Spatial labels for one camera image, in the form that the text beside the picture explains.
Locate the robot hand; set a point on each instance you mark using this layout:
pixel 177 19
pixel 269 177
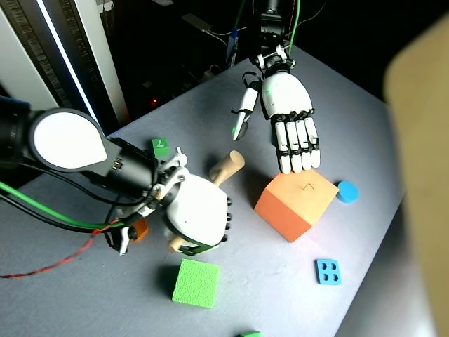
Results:
pixel 200 214
pixel 284 94

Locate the blue round disc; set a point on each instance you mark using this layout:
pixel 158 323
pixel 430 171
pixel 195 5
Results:
pixel 348 192

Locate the grey table cloth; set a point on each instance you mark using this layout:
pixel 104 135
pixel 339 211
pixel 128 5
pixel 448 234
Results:
pixel 105 302

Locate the small green letter cube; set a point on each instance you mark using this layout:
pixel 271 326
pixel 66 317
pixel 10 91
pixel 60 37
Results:
pixel 160 147

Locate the blue square four-hole block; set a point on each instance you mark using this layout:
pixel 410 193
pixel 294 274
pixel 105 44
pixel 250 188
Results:
pixel 328 271

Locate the orange hexagon block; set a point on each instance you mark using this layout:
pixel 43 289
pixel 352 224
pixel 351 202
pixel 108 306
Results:
pixel 141 230

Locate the orange foam cube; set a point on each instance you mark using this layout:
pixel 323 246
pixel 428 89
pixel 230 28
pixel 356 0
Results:
pixel 291 207

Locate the white cabinet with light strip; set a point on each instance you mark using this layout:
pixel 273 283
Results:
pixel 21 70

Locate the blurred tan foreground object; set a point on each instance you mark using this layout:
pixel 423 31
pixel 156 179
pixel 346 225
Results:
pixel 424 140

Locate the large green textured block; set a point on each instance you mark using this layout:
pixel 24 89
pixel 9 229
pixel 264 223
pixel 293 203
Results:
pixel 196 284

